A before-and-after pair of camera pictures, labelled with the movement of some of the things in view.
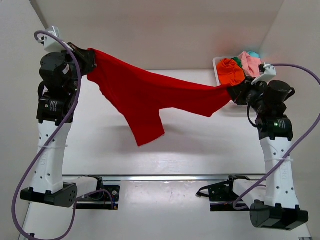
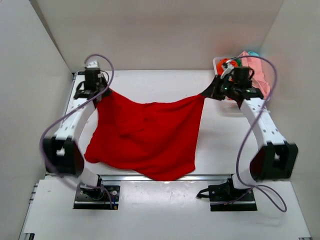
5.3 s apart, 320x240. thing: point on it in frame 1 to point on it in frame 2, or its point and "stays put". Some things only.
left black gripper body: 85,58 to 103,84
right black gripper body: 247,90 to 222,88
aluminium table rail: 168,177 stays put
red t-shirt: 139,95 to 158,140
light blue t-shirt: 253,54 stays put
